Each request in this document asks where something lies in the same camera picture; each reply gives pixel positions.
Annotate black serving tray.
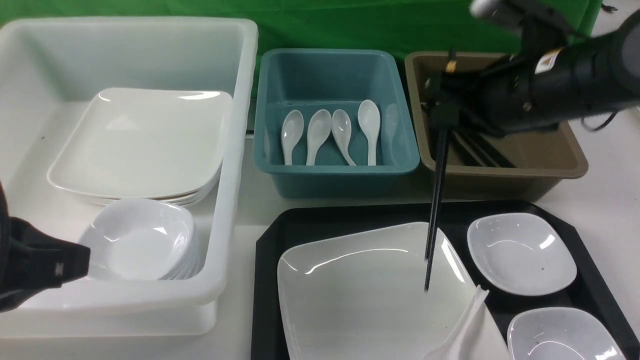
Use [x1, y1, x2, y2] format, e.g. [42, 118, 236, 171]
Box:
[250, 200, 639, 360]

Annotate white square rice plate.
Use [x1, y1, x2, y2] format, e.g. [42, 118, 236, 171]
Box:
[277, 222, 512, 360]

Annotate black chopsticks in brown bin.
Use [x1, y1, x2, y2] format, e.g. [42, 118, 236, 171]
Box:
[449, 131, 516, 168]

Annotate white bowl tray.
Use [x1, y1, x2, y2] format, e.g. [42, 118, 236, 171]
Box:
[507, 307, 626, 360]
[467, 212, 578, 297]

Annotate black cable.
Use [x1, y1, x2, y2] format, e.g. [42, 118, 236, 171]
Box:
[580, 107, 621, 133]

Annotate stack of white bowls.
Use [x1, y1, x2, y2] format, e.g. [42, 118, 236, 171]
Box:
[78, 198, 202, 281]

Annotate white spoon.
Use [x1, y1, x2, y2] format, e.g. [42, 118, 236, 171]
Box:
[280, 109, 305, 166]
[306, 109, 332, 166]
[358, 99, 381, 166]
[424, 285, 489, 360]
[331, 109, 357, 166]

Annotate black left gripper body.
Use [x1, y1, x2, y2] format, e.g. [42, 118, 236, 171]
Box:
[0, 216, 91, 313]

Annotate large white plastic tub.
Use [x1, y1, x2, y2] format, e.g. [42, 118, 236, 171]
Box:
[1, 17, 259, 340]

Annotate stack of white square plates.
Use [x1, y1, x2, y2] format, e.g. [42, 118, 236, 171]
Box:
[46, 88, 234, 199]

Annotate green backdrop cloth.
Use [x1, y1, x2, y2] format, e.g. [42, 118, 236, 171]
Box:
[0, 0, 603, 96]

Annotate brown plastic bin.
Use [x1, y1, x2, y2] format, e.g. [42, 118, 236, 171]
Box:
[404, 51, 589, 202]

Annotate black chopstick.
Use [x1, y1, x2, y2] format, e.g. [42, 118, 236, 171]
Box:
[424, 129, 449, 292]
[445, 47, 457, 74]

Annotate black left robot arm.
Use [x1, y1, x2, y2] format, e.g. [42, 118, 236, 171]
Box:
[0, 190, 90, 313]

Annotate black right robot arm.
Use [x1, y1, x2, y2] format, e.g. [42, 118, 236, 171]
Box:
[425, 11, 639, 138]

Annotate teal plastic bin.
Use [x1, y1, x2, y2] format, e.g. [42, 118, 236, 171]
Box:
[253, 48, 420, 199]

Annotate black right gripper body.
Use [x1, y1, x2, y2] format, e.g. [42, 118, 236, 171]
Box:
[424, 52, 541, 140]

